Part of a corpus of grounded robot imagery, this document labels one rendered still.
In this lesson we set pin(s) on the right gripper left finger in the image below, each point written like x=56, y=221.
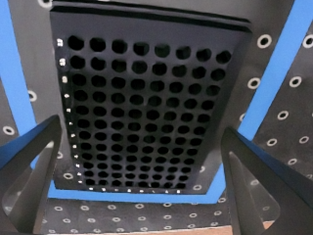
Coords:
x=42, y=141

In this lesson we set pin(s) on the black perforated breadboard plate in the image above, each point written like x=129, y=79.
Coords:
x=286, y=131

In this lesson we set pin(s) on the black well plate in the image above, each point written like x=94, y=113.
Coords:
x=154, y=143

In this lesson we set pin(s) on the blue tape outline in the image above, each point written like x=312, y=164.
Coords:
x=11, y=73

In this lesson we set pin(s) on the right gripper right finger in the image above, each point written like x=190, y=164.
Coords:
x=292, y=190

